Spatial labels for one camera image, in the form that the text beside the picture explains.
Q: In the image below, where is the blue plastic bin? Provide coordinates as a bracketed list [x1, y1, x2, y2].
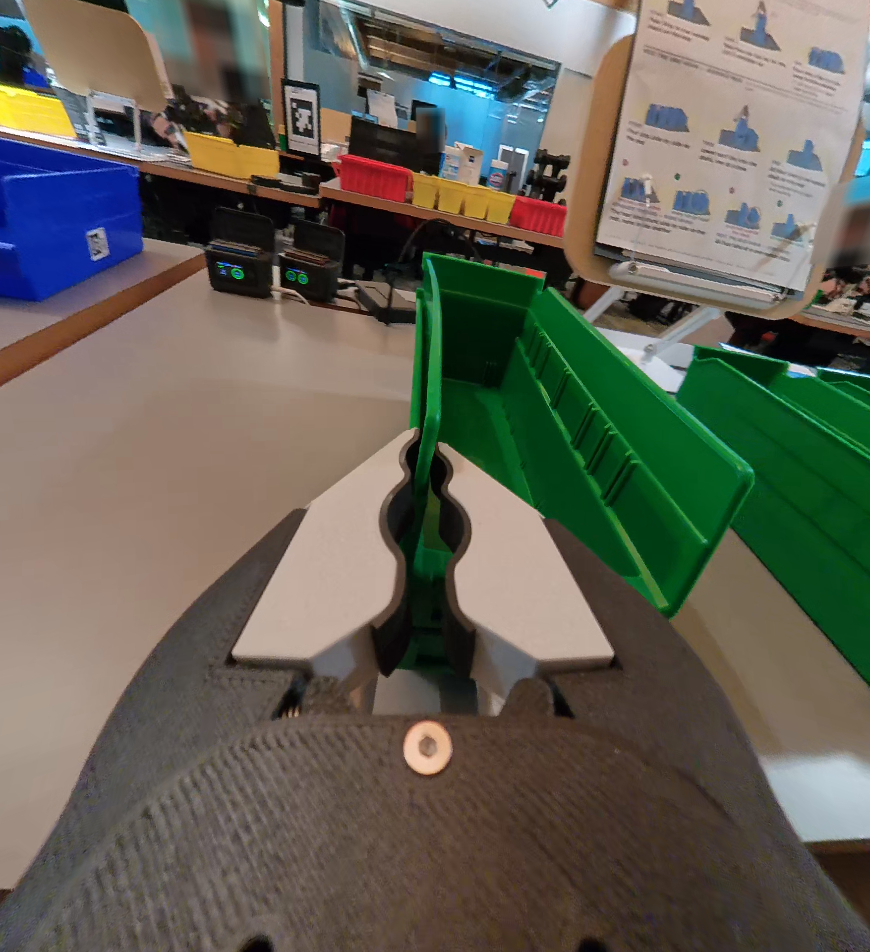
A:
[0, 128, 143, 302]

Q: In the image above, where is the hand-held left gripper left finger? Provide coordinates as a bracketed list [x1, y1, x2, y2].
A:
[230, 427, 424, 714]

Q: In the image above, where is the large yellow bin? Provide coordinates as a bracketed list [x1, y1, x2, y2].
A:
[0, 74, 77, 141]
[184, 132, 281, 181]

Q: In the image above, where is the red plastic bin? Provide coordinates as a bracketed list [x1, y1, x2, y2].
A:
[334, 155, 415, 203]
[513, 195, 568, 239]

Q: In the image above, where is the wooden document stand white base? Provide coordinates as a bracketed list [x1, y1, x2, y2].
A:
[563, 0, 869, 395]

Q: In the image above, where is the clear acrylic sign holder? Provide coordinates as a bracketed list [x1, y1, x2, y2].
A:
[70, 88, 143, 153]

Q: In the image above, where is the green plastic bin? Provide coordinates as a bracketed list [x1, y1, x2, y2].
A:
[814, 366, 870, 447]
[676, 346, 870, 696]
[408, 251, 755, 674]

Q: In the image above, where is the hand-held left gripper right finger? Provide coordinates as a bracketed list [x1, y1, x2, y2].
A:
[432, 442, 617, 718]

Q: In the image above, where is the grey desk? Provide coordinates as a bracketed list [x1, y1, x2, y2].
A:
[0, 264, 870, 912]
[0, 223, 209, 410]

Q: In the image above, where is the black battery charger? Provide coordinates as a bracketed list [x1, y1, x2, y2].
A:
[279, 219, 345, 302]
[206, 207, 276, 300]

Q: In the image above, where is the black dumbbell rack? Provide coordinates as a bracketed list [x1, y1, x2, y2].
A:
[531, 149, 570, 198]

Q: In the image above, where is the black cable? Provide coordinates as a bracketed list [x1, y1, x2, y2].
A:
[386, 216, 443, 324]

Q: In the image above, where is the black white marker sign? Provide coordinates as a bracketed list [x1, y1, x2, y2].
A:
[281, 78, 322, 159]

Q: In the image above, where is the black screen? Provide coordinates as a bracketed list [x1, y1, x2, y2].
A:
[349, 108, 447, 176]

